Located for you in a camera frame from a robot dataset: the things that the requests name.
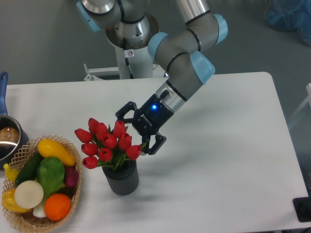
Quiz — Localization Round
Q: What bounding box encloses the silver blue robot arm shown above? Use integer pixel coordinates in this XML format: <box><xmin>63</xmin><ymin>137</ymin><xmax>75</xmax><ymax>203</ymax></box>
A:
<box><xmin>76</xmin><ymin>0</ymin><xmax>228</xmax><ymax>155</ymax></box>

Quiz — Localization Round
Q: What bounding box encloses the woven wicker basket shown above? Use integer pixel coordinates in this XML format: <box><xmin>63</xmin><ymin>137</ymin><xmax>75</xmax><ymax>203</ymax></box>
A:
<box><xmin>0</xmin><ymin>135</ymin><xmax>82</xmax><ymax>233</ymax></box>

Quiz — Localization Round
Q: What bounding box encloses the blue handled saucepan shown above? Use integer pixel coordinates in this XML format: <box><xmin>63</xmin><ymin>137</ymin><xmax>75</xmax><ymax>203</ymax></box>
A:
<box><xmin>0</xmin><ymin>71</ymin><xmax>29</xmax><ymax>171</ymax></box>

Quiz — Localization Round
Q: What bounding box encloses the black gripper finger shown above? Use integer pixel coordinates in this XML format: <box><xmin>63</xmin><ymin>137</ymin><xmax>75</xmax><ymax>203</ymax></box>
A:
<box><xmin>141</xmin><ymin>133</ymin><xmax>167</xmax><ymax>155</ymax></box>
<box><xmin>115</xmin><ymin>101</ymin><xmax>137</xmax><ymax>124</ymax></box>

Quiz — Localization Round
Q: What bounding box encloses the green lettuce leaf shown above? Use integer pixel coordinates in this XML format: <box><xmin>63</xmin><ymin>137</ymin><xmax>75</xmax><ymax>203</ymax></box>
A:
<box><xmin>36</xmin><ymin>157</ymin><xmax>65</xmax><ymax>201</ymax></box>

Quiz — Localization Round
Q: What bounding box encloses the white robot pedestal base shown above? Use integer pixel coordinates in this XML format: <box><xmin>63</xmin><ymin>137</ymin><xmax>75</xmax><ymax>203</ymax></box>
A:
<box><xmin>84</xmin><ymin>47</ymin><xmax>168</xmax><ymax>81</ymax></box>

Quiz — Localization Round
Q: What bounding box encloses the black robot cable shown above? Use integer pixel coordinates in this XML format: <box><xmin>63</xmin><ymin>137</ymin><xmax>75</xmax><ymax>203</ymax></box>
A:
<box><xmin>122</xmin><ymin>37</ymin><xmax>134</xmax><ymax>79</ymax></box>

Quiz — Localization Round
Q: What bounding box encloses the yellow bell pepper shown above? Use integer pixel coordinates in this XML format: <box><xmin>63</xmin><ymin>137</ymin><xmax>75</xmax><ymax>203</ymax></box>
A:
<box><xmin>2</xmin><ymin>188</ymin><xmax>31</xmax><ymax>213</ymax></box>

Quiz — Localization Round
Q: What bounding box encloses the blue plastic bag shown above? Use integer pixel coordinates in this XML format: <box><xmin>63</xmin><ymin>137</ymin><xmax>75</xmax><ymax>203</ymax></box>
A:
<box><xmin>264</xmin><ymin>0</ymin><xmax>311</xmax><ymax>46</ymax></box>

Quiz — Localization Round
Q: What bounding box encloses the red tulip bouquet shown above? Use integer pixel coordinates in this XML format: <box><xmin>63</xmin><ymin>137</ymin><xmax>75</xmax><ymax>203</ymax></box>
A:
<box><xmin>74</xmin><ymin>118</ymin><xmax>146</xmax><ymax>170</ymax></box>

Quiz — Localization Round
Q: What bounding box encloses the black device at table edge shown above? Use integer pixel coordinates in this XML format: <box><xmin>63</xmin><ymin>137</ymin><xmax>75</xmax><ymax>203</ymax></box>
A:
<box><xmin>293</xmin><ymin>197</ymin><xmax>311</xmax><ymax>222</ymax></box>

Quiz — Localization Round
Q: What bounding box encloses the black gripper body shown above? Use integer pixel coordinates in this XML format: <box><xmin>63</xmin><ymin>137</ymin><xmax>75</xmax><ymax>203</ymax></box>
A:
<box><xmin>132</xmin><ymin>94</ymin><xmax>174</xmax><ymax>138</ymax></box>

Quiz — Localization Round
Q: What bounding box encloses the white round onion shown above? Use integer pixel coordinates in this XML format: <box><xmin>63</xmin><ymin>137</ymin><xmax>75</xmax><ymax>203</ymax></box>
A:
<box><xmin>14</xmin><ymin>180</ymin><xmax>44</xmax><ymax>209</ymax></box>

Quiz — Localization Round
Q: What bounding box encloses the orange fruit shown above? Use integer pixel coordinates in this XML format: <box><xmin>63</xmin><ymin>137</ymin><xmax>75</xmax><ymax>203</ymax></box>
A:
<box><xmin>44</xmin><ymin>193</ymin><xmax>71</xmax><ymax>221</ymax></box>

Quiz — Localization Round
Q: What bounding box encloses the green cucumber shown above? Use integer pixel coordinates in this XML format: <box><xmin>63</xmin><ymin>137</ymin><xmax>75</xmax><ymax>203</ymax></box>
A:
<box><xmin>15</xmin><ymin>151</ymin><xmax>44</xmax><ymax>186</ymax></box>

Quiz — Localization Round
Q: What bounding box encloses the dark grey ribbed vase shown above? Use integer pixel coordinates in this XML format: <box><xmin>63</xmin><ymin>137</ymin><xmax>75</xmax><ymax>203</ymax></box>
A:
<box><xmin>102</xmin><ymin>160</ymin><xmax>139</xmax><ymax>196</ymax></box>

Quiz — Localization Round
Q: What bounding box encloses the yellow squash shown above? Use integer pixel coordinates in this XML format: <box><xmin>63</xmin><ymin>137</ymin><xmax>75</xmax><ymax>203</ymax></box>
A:
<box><xmin>37</xmin><ymin>138</ymin><xmax>76</xmax><ymax>166</ymax></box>

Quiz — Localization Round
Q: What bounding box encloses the white frame at right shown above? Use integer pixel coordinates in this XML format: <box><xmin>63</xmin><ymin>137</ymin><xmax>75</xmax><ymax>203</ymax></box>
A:
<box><xmin>287</xmin><ymin>83</ymin><xmax>311</xmax><ymax>131</ymax></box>

